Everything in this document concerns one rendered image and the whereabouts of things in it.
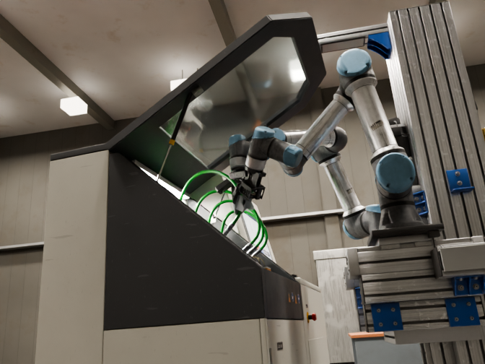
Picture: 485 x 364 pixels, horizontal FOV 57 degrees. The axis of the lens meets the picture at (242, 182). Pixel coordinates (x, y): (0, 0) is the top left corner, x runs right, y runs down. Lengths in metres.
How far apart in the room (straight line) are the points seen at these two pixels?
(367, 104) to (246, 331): 0.85
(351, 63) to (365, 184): 9.25
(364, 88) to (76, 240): 1.18
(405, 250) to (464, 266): 0.20
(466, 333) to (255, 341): 0.70
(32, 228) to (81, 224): 11.25
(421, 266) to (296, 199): 9.25
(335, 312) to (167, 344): 7.43
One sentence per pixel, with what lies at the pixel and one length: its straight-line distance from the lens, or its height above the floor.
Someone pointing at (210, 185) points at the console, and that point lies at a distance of 2.39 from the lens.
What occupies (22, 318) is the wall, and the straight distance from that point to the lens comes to 12.79.
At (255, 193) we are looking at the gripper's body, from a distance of 1.70.
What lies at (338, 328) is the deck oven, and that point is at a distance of 8.90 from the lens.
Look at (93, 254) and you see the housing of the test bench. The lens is 1.77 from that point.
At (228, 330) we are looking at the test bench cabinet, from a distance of 1.50.
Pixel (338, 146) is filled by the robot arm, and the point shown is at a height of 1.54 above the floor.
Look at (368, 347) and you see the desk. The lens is 4.30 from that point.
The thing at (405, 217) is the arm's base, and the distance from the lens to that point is 1.59.
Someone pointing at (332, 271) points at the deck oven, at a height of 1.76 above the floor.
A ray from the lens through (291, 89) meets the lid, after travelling 2.24.
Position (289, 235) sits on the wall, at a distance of 10.56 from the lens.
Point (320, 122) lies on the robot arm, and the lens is 1.74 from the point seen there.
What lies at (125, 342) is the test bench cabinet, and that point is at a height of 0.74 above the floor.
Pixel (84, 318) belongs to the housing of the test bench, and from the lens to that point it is 1.76.
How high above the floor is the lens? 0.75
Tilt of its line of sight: 19 degrees up
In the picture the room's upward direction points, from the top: 4 degrees counter-clockwise
